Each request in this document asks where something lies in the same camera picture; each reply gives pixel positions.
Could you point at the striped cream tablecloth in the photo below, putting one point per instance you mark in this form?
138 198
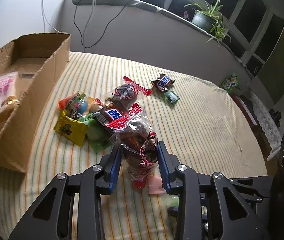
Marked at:
205 129

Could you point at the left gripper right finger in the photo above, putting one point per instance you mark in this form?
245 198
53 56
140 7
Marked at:
167 166

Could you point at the red blue jelly cup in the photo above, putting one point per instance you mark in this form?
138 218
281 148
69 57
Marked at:
75 105

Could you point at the clear red-printed snack bag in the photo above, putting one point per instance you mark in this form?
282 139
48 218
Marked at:
134 133

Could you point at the potted spider plant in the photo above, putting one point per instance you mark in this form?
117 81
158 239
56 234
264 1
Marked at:
210 19

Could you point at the pink small candy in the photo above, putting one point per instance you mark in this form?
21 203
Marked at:
155 185

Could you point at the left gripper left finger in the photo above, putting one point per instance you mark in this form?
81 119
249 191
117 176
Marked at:
111 171

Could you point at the cardboard box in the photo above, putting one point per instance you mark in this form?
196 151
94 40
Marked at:
39 59

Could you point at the green snack packet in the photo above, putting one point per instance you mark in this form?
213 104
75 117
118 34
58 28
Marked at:
97 135

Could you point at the small green candy packet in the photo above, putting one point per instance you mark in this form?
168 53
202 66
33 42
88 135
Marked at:
171 96

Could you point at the yellow snack packet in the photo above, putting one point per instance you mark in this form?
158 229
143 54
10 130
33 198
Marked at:
71 129

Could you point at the Snickers bar brown wrapper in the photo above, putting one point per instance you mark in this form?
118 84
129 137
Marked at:
162 83

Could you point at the green packet on side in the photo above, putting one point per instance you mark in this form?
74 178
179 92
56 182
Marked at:
230 83

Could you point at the lace covered side table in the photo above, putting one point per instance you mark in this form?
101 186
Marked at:
260 120

